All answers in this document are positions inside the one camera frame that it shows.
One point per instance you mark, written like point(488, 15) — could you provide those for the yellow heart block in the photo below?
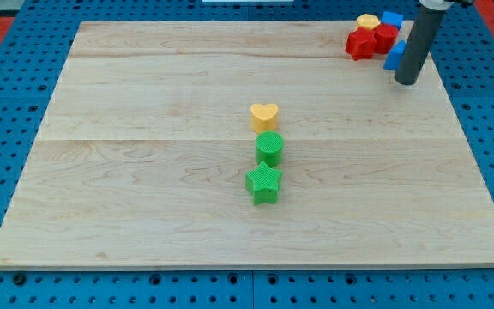
point(264, 117)

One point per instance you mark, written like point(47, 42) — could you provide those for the green cylinder block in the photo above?
point(269, 145)

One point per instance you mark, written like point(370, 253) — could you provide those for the green star block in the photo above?
point(264, 183)

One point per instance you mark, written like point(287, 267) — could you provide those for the wooden board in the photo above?
point(141, 157)

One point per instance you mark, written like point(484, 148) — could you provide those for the red star block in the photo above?
point(361, 44)

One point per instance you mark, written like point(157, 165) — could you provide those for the blue wedge block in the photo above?
point(395, 55)

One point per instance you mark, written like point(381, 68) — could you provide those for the yellow hexagon block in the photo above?
point(367, 21)

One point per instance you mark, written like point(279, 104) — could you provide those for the red hexagon block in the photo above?
point(385, 36)

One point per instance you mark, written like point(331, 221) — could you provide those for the blue cube block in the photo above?
point(392, 18)

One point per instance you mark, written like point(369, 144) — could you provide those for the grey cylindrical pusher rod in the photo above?
point(419, 41)

